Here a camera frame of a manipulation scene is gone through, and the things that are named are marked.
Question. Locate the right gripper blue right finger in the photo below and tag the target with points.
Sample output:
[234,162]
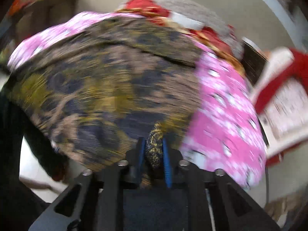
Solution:
[214,200]

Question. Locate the red gold crumpled blanket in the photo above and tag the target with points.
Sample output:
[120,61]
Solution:
[173,16]

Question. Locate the pink penguin blanket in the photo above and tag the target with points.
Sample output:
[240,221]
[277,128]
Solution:
[223,132]

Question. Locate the dark wooden headboard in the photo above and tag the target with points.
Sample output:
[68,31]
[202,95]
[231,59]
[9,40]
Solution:
[253,62]

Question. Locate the dark wooden cabinet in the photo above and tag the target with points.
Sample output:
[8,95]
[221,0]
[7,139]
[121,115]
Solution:
[41,15]

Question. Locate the white pillow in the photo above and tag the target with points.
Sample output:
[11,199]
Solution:
[185,21]

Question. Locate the brown floral patterned garment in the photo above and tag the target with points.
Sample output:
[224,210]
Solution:
[93,94]

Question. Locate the red cloth on chair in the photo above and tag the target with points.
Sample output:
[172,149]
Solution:
[288,76]

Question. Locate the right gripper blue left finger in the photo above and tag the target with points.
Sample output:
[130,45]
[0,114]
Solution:
[94,201]

